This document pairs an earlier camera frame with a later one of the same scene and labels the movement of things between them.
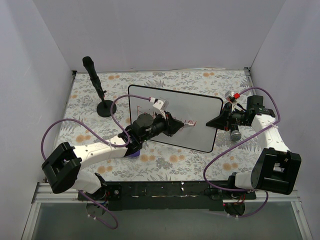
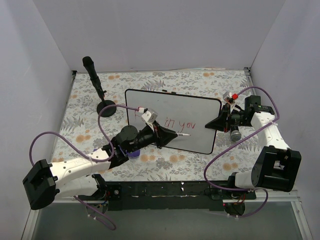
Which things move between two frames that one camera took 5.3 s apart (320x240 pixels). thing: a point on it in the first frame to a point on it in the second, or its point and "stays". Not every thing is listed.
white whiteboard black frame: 189,109 stays
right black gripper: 227,118 stays
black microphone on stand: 89,64 stays
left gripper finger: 172,125 to 162,135
